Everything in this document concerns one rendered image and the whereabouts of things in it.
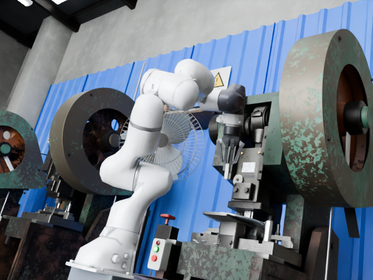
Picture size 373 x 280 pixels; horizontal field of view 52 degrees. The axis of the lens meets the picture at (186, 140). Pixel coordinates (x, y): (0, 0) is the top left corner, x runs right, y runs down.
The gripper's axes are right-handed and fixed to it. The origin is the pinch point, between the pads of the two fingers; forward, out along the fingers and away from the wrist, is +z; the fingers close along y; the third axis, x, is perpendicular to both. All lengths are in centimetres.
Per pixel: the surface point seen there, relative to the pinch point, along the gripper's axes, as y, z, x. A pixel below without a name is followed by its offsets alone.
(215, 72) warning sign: -50, -69, 239
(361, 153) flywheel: 64, -13, 42
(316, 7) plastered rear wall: 43, -137, 221
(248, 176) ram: 8.7, 4.3, 20.5
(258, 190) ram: 14.5, 9.4, 15.0
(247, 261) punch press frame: 14.5, 33.0, -15.9
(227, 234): 3.6, 28.8, 0.3
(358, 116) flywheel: 53, -31, 12
